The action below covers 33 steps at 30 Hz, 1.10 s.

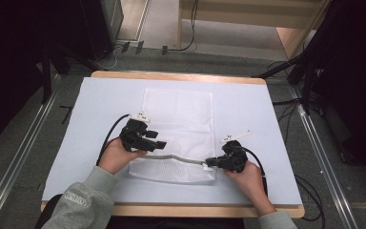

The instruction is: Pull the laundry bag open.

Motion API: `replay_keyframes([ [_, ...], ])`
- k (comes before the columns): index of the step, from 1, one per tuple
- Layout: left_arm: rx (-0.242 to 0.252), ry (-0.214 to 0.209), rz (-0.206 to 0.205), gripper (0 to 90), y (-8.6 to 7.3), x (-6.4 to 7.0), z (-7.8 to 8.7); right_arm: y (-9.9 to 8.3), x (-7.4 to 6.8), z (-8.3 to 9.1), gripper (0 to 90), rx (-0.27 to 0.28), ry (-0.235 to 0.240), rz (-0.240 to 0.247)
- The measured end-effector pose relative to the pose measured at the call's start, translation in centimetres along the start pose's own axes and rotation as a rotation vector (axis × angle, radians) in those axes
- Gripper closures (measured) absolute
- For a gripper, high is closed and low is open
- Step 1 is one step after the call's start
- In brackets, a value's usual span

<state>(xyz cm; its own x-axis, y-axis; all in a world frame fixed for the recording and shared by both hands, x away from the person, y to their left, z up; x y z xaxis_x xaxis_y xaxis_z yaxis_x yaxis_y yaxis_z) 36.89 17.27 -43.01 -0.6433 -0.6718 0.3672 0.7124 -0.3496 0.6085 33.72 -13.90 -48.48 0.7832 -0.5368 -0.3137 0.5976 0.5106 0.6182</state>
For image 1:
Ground person's right hand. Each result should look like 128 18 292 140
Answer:
224 160 266 197

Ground black metal stand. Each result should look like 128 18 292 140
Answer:
252 0 347 115

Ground white table cover sheet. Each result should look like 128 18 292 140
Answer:
41 76 303 206

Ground light wooden furniture frame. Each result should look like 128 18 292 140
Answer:
175 0 332 60

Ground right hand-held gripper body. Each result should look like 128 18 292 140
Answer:
220 130 252 174

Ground white floor cable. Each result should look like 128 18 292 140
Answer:
100 44 123 71

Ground wooden table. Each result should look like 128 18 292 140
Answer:
40 70 305 219

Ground white mesh laundry bag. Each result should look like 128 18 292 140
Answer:
127 87 217 185

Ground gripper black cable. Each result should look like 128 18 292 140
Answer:
241 146 269 197
95 114 132 167

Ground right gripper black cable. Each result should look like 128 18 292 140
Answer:
241 146 269 197

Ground metal floor rail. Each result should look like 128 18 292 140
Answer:
0 74 62 229
289 85 360 229

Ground hanging black cable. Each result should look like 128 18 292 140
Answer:
166 0 200 52

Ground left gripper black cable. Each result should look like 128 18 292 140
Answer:
95 114 132 167

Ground black cabinet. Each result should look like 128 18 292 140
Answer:
75 0 125 62

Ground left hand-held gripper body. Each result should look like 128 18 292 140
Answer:
119 113 156 153

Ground black floor cable loop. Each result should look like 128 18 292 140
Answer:
295 174 327 222

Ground dark curtain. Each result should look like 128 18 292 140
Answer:
0 0 51 153
311 0 366 180

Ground person's left hand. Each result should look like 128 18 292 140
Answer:
97 137 149 176

